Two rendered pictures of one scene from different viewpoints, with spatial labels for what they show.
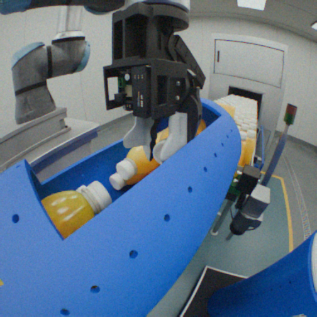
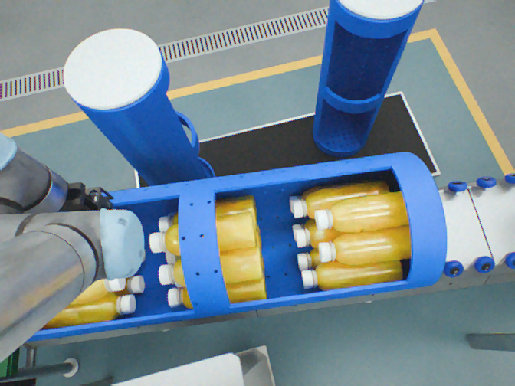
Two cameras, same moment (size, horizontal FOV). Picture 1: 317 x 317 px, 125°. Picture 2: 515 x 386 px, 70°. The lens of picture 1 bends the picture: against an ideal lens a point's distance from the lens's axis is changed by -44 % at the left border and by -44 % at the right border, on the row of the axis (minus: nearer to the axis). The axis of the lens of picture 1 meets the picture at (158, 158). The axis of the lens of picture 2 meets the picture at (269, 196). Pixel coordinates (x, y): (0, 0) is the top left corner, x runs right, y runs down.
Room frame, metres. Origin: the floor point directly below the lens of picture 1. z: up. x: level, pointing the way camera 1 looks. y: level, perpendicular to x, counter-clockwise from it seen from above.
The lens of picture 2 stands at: (0.06, 0.38, 1.85)
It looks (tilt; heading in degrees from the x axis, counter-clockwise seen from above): 69 degrees down; 232
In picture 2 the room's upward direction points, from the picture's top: 7 degrees counter-clockwise
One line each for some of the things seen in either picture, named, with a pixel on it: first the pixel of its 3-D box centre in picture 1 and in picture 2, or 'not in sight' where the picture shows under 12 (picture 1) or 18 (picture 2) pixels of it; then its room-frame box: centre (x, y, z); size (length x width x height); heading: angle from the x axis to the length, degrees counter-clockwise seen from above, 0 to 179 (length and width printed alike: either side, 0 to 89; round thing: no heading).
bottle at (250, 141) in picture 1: (245, 153); not in sight; (0.50, -0.40, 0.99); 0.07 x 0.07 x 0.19
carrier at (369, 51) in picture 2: not in sight; (353, 79); (-0.85, -0.13, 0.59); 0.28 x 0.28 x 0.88
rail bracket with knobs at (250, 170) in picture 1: (246, 180); not in sight; (0.37, -0.35, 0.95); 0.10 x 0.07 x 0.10; 53
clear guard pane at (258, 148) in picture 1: (253, 165); not in sight; (0.80, -0.75, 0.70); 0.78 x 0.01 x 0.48; 143
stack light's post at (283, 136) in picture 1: (252, 203); not in sight; (0.54, -0.68, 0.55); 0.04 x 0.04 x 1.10; 53
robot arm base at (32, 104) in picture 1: (33, 100); not in sight; (0.36, 0.39, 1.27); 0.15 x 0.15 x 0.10
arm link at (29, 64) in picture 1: (30, 65); not in sight; (0.36, 0.39, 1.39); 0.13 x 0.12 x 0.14; 138
